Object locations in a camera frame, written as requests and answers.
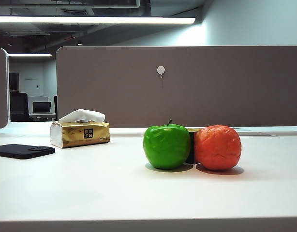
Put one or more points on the green plastic apple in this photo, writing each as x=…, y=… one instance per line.
x=167, y=147

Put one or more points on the wrinkled orange fruit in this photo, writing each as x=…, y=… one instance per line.
x=217, y=147

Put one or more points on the Rubik's cube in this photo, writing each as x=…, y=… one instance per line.
x=191, y=149

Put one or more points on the wide brown desk partition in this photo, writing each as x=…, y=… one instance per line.
x=211, y=91

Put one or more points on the gold tissue pack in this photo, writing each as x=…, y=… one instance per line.
x=73, y=136

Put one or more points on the background office desk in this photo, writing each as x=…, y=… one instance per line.
x=43, y=116

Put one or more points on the long ceiling light strip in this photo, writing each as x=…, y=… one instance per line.
x=102, y=20

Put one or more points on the open laptop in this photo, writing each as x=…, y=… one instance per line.
x=41, y=107

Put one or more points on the black office chair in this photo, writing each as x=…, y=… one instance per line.
x=18, y=106

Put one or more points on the black smartphone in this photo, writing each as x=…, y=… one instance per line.
x=20, y=151

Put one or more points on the short ceiling light strip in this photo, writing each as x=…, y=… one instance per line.
x=30, y=55

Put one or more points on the narrow brown desk partition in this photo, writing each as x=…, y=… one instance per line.
x=0, y=91

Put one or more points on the white adhesive wall hook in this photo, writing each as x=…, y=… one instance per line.
x=160, y=70

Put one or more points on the dark wall cabinet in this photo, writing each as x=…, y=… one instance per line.
x=14, y=82

